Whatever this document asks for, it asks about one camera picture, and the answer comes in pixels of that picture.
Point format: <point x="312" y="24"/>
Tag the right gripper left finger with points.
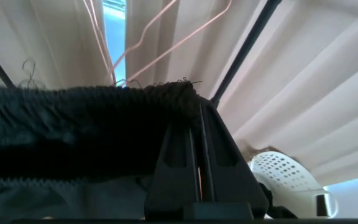
<point x="172" y="186"/>

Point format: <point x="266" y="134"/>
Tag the pink clothes hanger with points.
<point x="99" y="43"/>
<point x="179" y="42"/>

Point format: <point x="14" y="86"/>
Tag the black clothes rack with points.
<point x="244" y="49"/>

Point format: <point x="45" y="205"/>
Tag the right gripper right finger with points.
<point x="228" y="180"/>

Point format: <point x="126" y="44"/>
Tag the window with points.
<point x="119" y="28"/>

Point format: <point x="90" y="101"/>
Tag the white laundry basket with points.
<point x="281" y="174"/>

